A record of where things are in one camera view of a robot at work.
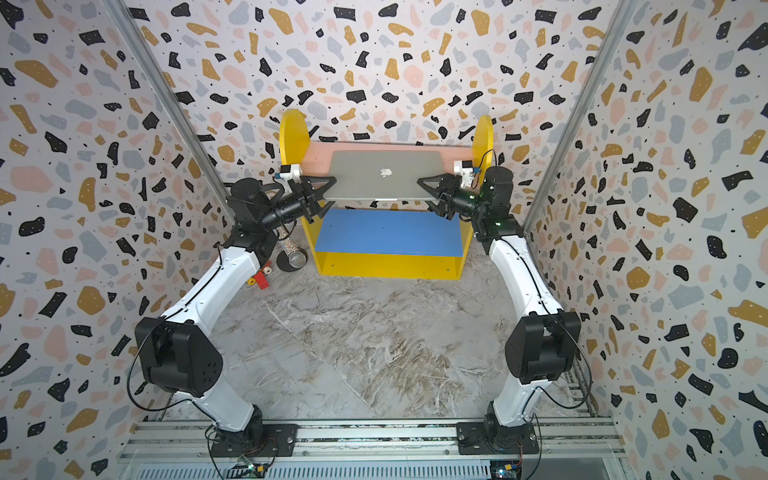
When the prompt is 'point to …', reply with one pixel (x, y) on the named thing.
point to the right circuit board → (506, 469)
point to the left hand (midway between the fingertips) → (340, 187)
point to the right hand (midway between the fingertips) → (417, 190)
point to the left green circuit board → (245, 469)
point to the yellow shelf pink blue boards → (412, 243)
